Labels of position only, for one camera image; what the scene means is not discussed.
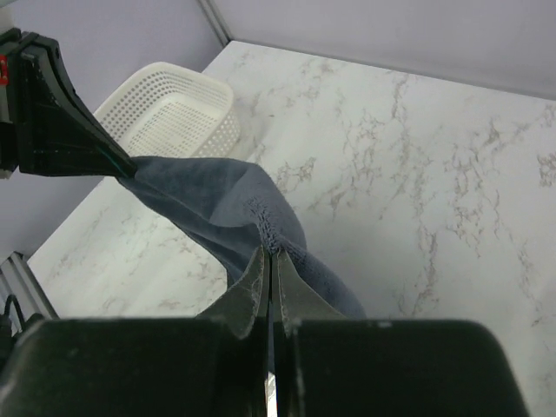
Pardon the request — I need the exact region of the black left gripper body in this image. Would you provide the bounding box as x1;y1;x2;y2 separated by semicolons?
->
1;28;21;179

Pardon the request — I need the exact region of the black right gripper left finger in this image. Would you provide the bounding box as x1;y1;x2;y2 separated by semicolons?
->
1;249;270;416

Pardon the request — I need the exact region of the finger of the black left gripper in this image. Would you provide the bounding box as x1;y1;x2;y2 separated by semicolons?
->
17;33;136;178

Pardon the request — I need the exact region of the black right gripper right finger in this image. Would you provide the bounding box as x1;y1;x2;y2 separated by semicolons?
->
271;252;528;416

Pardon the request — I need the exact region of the dark blue towel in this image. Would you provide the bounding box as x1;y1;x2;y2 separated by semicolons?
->
119;156;366;319

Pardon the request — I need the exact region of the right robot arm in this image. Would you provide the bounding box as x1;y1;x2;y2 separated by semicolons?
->
1;249;528;416

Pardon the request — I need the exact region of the white perforated basket left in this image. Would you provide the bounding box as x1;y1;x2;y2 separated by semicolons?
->
94;62;241;158

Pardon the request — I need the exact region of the aluminium front rail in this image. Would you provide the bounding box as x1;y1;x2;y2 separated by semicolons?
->
1;252;58;319

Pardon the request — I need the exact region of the left aluminium frame post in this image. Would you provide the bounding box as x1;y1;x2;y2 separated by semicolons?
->
198;0;234;47

